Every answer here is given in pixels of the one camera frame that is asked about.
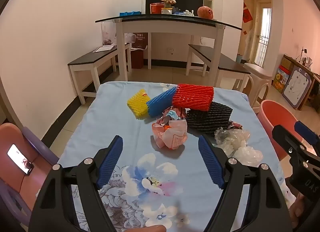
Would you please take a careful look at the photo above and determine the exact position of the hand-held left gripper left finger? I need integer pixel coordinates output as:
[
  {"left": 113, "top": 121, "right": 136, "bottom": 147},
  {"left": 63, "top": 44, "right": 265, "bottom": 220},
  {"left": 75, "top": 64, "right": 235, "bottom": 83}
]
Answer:
[{"left": 28, "top": 135, "right": 124, "bottom": 232}]

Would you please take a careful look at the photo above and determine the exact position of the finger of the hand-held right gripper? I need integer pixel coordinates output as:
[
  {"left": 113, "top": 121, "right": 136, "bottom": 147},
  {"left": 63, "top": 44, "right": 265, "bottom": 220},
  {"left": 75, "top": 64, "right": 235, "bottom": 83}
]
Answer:
[
  {"left": 294, "top": 121, "right": 320, "bottom": 151},
  {"left": 272, "top": 125, "right": 307, "bottom": 158}
]

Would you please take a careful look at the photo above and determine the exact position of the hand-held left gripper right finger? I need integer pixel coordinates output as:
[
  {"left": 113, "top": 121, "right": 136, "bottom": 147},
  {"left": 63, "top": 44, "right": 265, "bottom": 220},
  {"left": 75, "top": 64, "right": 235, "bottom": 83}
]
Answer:
[{"left": 198, "top": 135, "right": 293, "bottom": 232}]

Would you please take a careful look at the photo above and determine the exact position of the pink plastic basin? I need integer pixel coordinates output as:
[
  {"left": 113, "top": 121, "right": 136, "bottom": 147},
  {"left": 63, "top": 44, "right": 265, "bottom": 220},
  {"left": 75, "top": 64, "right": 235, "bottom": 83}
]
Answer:
[{"left": 260, "top": 100, "right": 304, "bottom": 161}]

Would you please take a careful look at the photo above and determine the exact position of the clear plastic bag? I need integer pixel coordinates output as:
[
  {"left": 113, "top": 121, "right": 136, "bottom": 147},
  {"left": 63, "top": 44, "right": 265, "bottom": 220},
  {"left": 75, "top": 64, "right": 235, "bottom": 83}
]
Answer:
[{"left": 214, "top": 127, "right": 263, "bottom": 167}]

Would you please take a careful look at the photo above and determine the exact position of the red foil wrapper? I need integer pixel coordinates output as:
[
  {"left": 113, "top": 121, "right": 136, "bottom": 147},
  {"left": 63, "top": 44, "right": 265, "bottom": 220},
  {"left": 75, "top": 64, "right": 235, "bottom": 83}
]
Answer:
[{"left": 226, "top": 121, "right": 243, "bottom": 131}]

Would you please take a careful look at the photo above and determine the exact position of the black foam fruit net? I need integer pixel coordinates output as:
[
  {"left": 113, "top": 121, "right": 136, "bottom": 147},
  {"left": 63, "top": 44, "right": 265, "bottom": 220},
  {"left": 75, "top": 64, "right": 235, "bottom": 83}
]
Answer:
[{"left": 186, "top": 102, "right": 233, "bottom": 136}]

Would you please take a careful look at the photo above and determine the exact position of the pink plastic bag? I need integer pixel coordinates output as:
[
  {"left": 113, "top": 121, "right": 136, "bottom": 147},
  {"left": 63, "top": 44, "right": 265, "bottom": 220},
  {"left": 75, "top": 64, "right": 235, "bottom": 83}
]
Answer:
[{"left": 152, "top": 119, "right": 188, "bottom": 150}]

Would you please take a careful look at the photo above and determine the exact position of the cartoon printed wrapper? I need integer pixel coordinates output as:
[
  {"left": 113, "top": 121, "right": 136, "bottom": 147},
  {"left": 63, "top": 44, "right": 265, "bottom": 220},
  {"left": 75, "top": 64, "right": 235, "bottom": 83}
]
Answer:
[{"left": 155, "top": 105, "right": 187, "bottom": 126}]

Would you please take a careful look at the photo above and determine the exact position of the yellow foam fruit net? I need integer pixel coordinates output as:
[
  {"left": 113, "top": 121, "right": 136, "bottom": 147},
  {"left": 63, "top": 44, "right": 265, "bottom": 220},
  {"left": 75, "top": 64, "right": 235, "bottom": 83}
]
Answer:
[{"left": 127, "top": 89, "right": 150, "bottom": 119}]

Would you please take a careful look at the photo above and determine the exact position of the red foam fruit net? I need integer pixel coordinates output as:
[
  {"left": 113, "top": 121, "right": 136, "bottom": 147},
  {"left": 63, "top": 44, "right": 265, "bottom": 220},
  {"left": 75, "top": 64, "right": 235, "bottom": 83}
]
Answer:
[{"left": 172, "top": 84, "right": 215, "bottom": 112}]

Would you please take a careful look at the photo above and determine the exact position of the blue foam fruit net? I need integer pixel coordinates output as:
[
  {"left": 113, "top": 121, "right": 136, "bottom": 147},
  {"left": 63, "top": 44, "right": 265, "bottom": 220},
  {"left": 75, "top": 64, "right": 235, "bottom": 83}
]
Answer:
[{"left": 146, "top": 86, "right": 178, "bottom": 117}]

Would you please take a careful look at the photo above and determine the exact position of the person's right hand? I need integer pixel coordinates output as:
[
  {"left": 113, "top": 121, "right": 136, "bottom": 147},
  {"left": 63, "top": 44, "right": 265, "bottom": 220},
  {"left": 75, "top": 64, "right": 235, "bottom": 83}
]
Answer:
[{"left": 291, "top": 194, "right": 313, "bottom": 230}]

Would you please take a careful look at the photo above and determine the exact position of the children's drawing board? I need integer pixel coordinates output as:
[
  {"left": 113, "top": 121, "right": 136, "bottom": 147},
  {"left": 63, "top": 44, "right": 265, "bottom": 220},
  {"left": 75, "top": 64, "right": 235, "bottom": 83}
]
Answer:
[{"left": 282, "top": 66, "right": 312, "bottom": 110}]

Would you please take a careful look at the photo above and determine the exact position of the blue floral tablecloth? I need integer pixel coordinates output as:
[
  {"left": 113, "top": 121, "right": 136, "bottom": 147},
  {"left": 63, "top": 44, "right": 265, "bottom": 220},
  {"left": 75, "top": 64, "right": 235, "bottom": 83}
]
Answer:
[{"left": 58, "top": 80, "right": 297, "bottom": 232}]

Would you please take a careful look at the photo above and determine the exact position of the wooden side desk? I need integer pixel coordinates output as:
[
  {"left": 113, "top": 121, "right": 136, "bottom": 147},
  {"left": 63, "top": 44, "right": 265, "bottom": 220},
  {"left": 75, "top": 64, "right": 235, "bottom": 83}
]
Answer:
[{"left": 282, "top": 54, "right": 320, "bottom": 112}]

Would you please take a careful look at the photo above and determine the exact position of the colourful cardboard box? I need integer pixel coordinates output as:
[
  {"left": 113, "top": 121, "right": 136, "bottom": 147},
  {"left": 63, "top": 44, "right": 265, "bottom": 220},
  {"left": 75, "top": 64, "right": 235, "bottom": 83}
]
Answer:
[{"left": 272, "top": 65, "right": 292, "bottom": 94}]

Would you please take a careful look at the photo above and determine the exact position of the beige plastic stool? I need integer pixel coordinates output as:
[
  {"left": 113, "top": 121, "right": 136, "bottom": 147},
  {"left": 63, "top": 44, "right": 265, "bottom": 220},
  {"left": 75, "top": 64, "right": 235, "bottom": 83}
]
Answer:
[{"left": 232, "top": 63, "right": 272, "bottom": 108}]

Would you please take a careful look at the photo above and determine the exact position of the purple plastic chair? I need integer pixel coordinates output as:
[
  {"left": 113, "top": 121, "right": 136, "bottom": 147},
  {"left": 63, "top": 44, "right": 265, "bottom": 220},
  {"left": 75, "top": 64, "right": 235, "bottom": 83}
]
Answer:
[{"left": 0, "top": 126, "right": 60, "bottom": 227}]

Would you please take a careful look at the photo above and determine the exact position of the smartphone with lit screen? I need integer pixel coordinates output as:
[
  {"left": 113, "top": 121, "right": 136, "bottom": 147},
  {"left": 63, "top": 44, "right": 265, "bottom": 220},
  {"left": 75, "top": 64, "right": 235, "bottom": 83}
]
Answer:
[{"left": 7, "top": 144, "right": 35, "bottom": 175}]

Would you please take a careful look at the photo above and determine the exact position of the glass panel door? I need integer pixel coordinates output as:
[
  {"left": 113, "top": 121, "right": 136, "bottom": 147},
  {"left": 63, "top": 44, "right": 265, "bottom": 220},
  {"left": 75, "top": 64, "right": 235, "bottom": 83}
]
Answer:
[{"left": 250, "top": 0, "right": 273, "bottom": 68}]

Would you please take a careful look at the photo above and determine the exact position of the white bench with dark seat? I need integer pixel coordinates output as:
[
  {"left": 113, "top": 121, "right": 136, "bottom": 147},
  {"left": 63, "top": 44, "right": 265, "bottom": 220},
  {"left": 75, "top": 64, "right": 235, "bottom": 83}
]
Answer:
[
  {"left": 185, "top": 44, "right": 251, "bottom": 90},
  {"left": 67, "top": 43, "right": 132, "bottom": 105}
]

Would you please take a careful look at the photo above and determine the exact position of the dark red bin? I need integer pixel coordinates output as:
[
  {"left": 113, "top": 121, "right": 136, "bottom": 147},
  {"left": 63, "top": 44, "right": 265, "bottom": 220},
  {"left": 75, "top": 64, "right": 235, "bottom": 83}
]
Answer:
[{"left": 130, "top": 48, "right": 145, "bottom": 69}]

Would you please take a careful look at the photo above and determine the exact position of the white paper sheet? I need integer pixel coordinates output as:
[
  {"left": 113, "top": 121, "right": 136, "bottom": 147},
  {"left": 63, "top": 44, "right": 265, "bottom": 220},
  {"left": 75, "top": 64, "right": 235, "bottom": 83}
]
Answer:
[{"left": 92, "top": 45, "right": 117, "bottom": 53}]

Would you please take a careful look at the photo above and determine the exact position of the brown paper bag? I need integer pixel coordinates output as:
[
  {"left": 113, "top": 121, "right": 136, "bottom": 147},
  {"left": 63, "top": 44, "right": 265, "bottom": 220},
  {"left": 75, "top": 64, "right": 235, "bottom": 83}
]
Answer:
[{"left": 133, "top": 32, "right": 148, "bottom": 49}]

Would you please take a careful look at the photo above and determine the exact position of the white plastic bag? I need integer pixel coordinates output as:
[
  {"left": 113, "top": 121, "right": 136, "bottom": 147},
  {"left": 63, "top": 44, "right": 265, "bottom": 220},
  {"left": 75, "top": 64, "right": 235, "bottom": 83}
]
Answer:
[{"left": 124, "top": 32, "right": 137, "bottom": 44}]

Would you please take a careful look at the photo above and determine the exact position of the clear bag with dark fruit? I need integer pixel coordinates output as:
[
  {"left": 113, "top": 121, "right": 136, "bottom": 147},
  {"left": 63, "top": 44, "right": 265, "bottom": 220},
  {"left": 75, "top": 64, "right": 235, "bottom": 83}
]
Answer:
[{"left": 101, "top": 22, "right": 117, "bottom": 45}]

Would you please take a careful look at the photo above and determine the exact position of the white glass-top dining table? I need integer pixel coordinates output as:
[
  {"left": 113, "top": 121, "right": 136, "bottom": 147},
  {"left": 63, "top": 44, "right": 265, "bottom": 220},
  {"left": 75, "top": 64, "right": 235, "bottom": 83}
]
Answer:
[{"left": 95, "top": 13, "right": 242, "bottom": 88}]

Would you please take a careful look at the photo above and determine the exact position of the red pomegranate ornament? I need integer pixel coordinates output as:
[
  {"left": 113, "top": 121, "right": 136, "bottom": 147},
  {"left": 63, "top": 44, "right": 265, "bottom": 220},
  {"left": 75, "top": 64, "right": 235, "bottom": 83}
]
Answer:
[{"left": 197, "top": 6, "right": 214, "bottom": 19}]

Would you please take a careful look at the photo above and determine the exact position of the red round box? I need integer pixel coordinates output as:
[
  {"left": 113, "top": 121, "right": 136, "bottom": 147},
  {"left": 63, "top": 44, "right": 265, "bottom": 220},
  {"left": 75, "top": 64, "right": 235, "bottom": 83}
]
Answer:
[{"left": 150, "top": 3, "right": 165, "bottom": 14}]

